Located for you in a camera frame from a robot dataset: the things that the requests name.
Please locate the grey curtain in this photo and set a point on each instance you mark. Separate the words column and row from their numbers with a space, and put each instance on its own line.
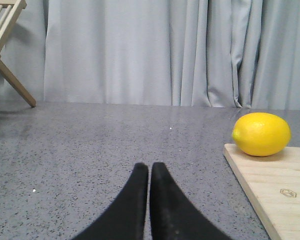
column 212, row 53

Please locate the yellow lemon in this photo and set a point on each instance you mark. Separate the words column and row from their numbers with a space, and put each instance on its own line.
column 261, row 134

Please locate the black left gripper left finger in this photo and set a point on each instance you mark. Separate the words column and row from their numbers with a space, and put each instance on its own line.
column 124, row 219

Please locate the light wooden cutting board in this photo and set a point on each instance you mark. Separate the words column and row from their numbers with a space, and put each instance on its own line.
column 272, row 185

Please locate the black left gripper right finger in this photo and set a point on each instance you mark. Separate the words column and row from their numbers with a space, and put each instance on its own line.
column 172, row 215

